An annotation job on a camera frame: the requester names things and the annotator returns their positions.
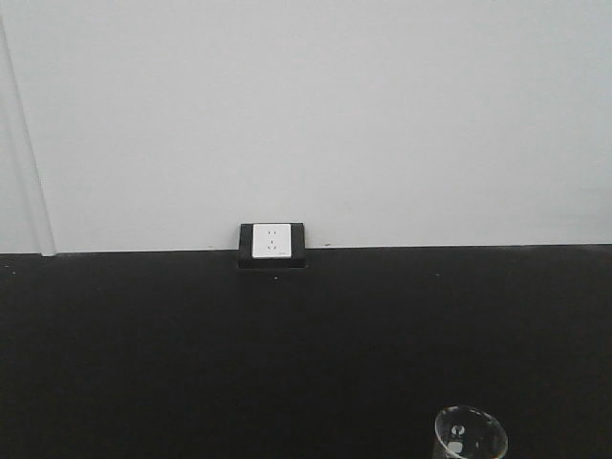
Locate clear glass flask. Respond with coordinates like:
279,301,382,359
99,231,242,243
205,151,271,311
431,405,508,459

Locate black socket mounting box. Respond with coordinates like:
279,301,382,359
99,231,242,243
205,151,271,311
237,223,306,270

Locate white wall power socket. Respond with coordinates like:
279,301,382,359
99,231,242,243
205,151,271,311
251,224,292,259

